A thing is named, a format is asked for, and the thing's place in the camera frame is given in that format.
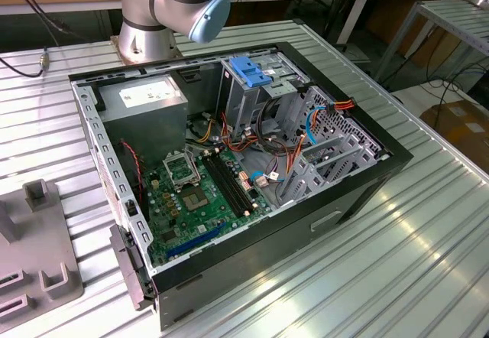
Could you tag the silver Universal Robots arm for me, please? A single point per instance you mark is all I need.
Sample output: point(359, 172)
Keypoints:
point(145, 9)

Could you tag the grey metal disk bay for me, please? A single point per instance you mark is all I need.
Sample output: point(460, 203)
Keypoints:
point(344, 131)

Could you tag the black RAM slot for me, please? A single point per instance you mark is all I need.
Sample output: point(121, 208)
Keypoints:
point(222, 185)
point(232, 182)
point(236, 180)
point(227, 184)

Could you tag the grey optical drive cage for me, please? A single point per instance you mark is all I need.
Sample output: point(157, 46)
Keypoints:
point(244, 104)

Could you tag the CPU socket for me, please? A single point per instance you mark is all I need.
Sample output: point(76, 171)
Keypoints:
point(195, 199)

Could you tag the green motherboard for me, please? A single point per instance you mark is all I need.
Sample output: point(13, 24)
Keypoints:
point(202, 221)

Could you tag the blue optical drive latch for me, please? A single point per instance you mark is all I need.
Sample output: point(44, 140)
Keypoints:
point(248, 72)

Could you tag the black open PC case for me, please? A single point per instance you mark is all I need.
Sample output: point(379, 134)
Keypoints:
point(267, 246)

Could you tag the blue expansion slot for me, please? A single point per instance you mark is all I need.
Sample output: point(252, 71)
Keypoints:
point(195, 240)

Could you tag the grey power supply unit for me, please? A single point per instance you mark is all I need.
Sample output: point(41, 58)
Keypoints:
point(145, 124)

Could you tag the black tripod stand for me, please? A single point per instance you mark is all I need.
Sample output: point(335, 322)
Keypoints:
point(331, 20)

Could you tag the brown cardboard box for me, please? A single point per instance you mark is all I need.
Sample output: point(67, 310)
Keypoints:
point(458, 124)

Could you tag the grey parts rack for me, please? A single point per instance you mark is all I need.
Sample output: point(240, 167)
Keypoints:
point(38, 238)

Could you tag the metal slat side table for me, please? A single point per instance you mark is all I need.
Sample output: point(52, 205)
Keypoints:
point(458, 20)

